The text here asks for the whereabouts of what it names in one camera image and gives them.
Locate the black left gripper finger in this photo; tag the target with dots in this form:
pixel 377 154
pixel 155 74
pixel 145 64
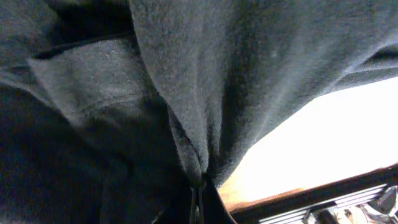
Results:
pixel 213 210

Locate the dark green t-shirt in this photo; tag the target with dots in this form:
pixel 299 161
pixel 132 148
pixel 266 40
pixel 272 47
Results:
pixel 113 111

